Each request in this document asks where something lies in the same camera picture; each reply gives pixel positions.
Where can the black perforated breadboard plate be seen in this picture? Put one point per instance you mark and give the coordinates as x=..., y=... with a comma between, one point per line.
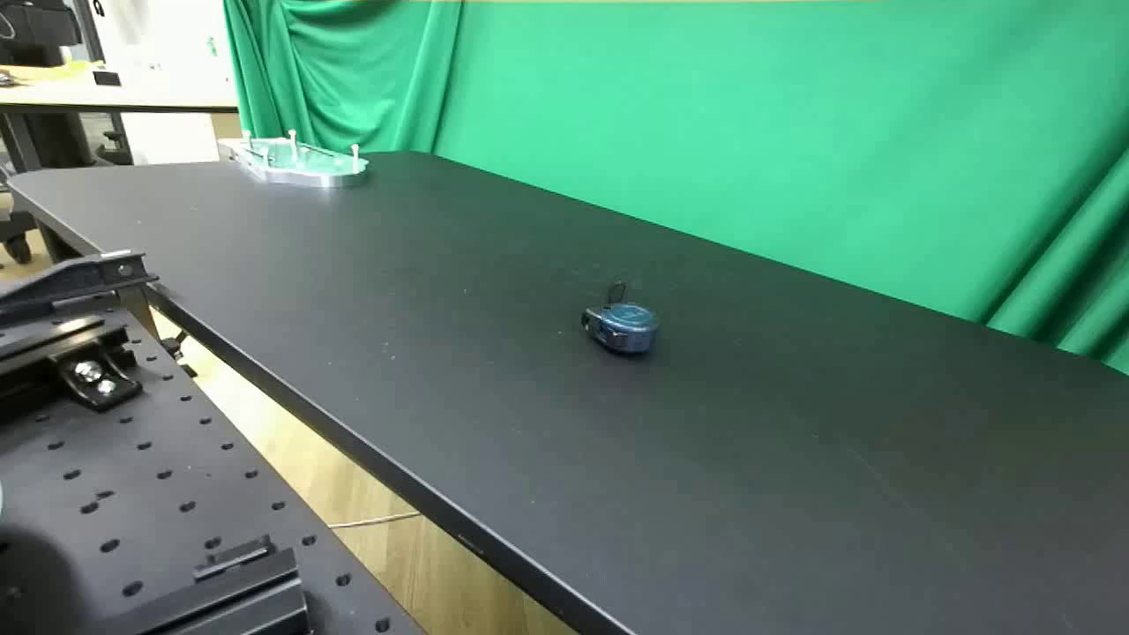
x=141, y=494

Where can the beige desk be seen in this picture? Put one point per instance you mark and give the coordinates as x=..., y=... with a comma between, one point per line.
x=81, y=94

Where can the clear acrylic fixture with pegs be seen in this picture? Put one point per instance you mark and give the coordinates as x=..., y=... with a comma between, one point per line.
x=296, y=159

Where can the green backdrop curtain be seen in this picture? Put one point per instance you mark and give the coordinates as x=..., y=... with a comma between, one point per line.
x=751, y=130

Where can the white cabinet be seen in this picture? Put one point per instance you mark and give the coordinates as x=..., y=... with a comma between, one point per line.
x=162, y=58

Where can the black slotted rail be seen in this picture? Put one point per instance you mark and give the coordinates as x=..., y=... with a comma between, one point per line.
x=223, y=596

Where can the blue Bosch tape measure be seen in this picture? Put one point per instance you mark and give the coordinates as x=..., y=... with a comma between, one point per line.
x=621, y=326

